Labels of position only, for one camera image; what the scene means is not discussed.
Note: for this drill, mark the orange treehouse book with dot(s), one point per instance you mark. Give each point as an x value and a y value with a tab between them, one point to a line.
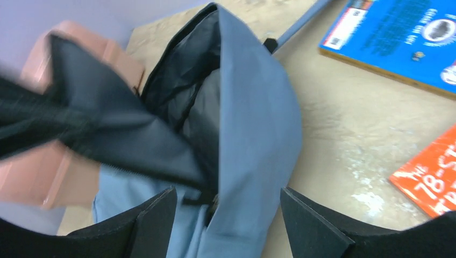
428	179

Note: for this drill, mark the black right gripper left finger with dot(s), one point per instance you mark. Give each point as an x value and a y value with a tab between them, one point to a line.
142	231

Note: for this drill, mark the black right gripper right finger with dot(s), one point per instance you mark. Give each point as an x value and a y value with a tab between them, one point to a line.
315	230

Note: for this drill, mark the blue paperback book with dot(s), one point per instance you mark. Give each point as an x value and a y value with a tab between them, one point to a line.
409	41

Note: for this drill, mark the pink plastic storage box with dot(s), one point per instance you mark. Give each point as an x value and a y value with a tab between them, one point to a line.
51	175

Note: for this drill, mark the blue grey backpack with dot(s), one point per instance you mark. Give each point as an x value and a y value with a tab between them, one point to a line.
217	120

